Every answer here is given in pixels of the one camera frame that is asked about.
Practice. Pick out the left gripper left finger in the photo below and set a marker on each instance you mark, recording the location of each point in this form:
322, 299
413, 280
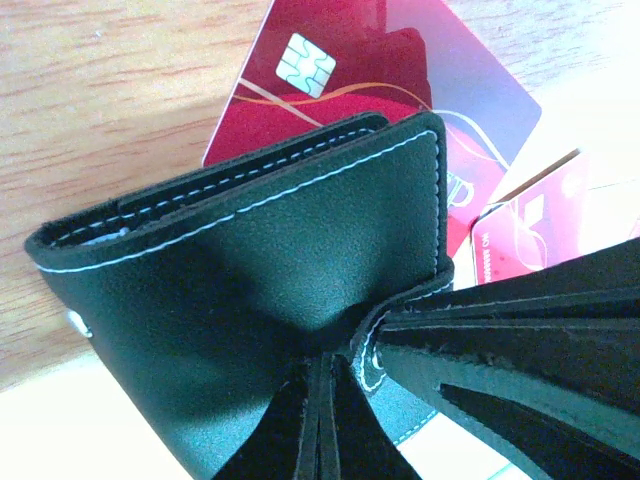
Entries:
284, 443

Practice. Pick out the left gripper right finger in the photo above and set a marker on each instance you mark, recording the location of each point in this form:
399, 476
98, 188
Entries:
352, 443

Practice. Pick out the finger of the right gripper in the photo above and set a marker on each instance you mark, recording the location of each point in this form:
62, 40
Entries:
559, 398
611, 273

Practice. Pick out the black leather card holder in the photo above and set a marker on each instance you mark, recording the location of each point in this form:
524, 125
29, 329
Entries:
199, 292

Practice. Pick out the red card centre pile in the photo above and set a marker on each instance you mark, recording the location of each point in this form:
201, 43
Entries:
577, 208

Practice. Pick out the red VIP card centre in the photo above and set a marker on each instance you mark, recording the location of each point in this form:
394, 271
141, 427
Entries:
316, 62

